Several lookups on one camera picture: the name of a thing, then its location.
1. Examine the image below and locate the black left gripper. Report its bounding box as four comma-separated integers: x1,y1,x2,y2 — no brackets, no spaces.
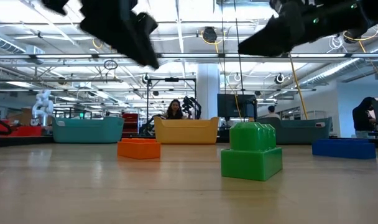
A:
41,0,160,70

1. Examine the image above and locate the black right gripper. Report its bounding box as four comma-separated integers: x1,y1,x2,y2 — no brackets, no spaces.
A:
237,0,369,58

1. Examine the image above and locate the green building block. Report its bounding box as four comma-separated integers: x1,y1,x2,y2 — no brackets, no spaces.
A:
220,121,284,182

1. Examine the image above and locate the orange building block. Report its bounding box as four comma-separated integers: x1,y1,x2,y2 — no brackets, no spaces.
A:
116,138,162,161

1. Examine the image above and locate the blue building block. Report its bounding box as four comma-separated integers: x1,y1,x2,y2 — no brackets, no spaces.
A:
311,138,377,161

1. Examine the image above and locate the person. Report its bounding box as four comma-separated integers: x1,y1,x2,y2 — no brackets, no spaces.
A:
165,98,185,120
352,96,378,139
265,105,282,121

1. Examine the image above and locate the black computer monitor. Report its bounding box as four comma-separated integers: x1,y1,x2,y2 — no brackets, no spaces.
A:
216,93,257,118

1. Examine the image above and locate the dark teal plastic bin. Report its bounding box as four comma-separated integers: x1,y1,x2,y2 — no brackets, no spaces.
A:
256,116,333,146

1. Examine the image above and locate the red bin shelf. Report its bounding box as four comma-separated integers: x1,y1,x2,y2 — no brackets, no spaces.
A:
122,112,139,138

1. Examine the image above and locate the light teal plastic bin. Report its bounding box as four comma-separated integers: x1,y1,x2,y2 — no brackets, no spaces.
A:
51,116,125,144

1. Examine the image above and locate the brown cardboard box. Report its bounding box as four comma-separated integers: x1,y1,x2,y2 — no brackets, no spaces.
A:
7,108,34,127

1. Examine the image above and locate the red storage tray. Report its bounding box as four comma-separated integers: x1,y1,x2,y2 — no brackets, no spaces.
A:
0,119,43,138

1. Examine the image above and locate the yellow-orange plastic bin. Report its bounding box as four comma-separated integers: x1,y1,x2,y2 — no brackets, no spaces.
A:
154,116,220,145

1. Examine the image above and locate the black hanging cable loop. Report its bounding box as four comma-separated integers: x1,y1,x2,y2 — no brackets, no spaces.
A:
103,59,119,71

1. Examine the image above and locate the yellow hanging cable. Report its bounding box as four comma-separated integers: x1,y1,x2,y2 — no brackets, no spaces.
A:
288,55,310,121

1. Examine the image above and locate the black camera stand frame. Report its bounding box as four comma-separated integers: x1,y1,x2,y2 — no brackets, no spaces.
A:
145,77,198,121

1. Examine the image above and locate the black aluminium table frame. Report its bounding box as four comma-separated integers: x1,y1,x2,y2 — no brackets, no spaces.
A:
0,134,378,149

